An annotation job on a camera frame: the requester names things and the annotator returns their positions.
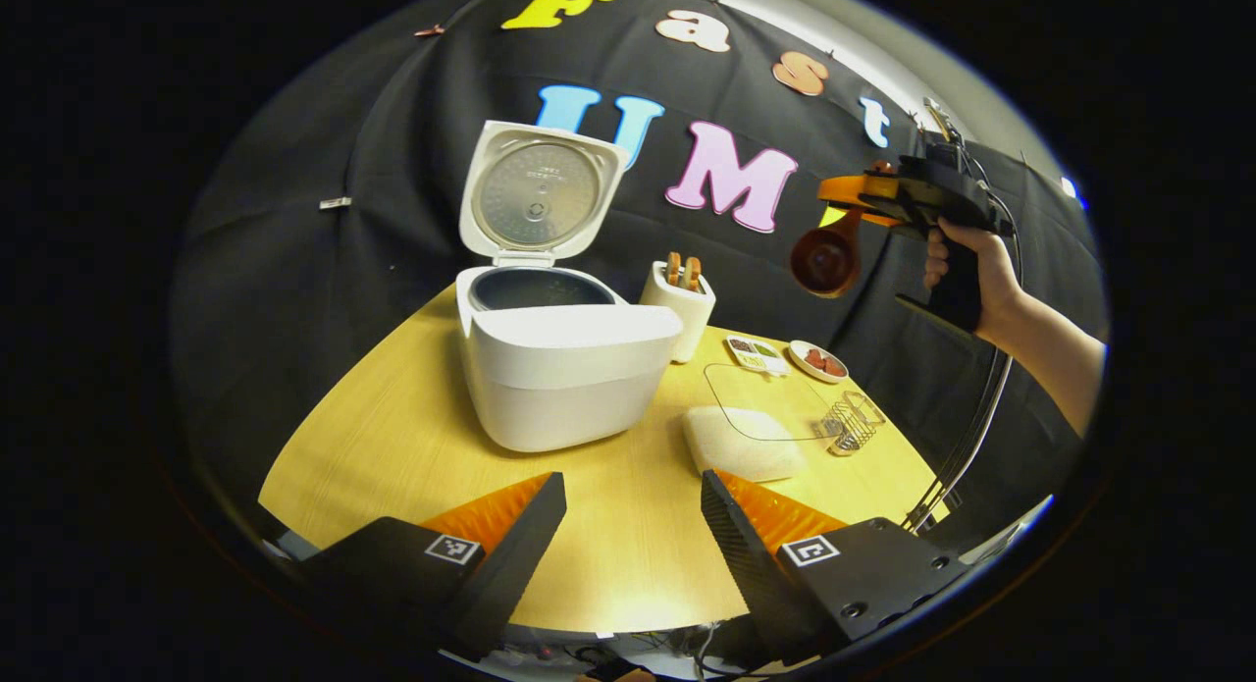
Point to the clear plastic container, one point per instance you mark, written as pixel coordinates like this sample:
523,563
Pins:
765,388

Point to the silver metal clip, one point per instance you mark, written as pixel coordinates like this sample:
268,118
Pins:
335,202

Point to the brown wooden spoon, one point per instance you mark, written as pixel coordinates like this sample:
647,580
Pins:
824,260

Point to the toast bread slice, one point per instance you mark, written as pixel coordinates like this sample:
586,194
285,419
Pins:
693,274
674,270

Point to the white toaster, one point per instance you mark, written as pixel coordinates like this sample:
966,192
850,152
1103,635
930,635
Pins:
677,314

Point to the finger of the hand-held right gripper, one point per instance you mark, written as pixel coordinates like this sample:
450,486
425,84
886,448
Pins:
854,189

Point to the white round plate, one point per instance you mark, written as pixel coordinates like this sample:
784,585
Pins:
800,370

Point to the red meat slice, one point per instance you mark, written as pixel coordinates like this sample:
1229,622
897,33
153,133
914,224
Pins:
814,358
834,366

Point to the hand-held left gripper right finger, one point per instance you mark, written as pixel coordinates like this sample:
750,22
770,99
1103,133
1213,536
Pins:
746,564

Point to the white divided bean dish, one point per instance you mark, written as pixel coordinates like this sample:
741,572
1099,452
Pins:
756,355

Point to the black backdrop cloth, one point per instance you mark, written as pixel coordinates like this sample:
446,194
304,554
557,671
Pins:
294,270

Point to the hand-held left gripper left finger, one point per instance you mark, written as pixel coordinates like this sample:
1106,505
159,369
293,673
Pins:
520,564

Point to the white rice cooker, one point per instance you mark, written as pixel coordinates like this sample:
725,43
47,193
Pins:
559,388

